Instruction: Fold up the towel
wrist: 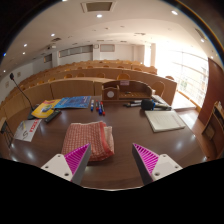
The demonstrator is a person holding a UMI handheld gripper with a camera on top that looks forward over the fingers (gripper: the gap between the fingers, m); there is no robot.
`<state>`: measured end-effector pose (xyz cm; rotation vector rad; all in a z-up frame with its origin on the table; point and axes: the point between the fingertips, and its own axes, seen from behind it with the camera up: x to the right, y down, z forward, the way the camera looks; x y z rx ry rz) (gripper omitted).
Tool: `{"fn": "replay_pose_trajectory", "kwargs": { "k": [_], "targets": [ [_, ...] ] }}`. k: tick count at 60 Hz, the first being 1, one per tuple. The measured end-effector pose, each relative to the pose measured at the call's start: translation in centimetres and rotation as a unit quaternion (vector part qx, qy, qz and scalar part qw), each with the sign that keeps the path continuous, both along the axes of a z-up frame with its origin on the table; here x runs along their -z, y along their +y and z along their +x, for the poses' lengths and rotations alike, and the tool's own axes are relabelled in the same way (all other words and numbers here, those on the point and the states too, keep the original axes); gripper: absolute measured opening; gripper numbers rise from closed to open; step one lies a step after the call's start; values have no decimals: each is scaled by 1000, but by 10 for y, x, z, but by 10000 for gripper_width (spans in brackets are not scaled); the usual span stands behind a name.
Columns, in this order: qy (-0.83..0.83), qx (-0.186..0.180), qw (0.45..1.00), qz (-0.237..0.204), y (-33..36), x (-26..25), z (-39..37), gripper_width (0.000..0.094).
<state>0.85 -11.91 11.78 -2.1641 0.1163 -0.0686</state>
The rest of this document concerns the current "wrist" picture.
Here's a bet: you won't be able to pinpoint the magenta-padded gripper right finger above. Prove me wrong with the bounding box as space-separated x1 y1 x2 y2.
131 142 184 186

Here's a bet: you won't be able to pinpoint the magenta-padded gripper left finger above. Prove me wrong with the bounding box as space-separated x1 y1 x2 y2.
40 143 92 186

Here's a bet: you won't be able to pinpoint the red checked towel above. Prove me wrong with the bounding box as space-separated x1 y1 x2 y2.
60 120 116 162

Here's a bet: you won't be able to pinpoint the white notebook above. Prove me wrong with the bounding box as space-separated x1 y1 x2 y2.
144 109 186 133

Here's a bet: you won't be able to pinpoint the white magazine with red print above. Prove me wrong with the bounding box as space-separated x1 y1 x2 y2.
13 118 43 143

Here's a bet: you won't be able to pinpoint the black remote control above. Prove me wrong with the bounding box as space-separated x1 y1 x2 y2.
44 109 62 124

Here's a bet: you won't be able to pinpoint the black gooseneck desk microphone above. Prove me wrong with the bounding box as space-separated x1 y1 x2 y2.
9 72 39 120

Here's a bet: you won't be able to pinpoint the yellow book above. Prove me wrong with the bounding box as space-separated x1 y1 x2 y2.
31 98 63 120

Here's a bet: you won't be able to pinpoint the black handheld microphone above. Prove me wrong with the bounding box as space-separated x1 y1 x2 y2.
123 98 173 112

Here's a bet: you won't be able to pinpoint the blue book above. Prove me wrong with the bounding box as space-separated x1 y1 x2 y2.
54 95 92 110

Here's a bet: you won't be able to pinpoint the wooden side cabinet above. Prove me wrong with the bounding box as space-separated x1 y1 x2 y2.
201 100 224 159

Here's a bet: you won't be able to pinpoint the small black-framed side table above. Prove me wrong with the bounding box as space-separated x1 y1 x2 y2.
0 117 15 148

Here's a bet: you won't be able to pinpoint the rows of wooden hall seats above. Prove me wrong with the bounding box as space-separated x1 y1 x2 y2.
0 59 178 118

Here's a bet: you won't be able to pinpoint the wooden desk organizer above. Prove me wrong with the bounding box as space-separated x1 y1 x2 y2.
101 79 154 103

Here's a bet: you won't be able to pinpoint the large bright window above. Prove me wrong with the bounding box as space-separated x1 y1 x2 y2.
156 46 209 108

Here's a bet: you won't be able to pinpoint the round ceiling lights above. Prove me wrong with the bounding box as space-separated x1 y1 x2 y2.
3 9 206 56

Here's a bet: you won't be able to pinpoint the ceiling air vent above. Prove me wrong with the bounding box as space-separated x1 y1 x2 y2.
80 0 117 14

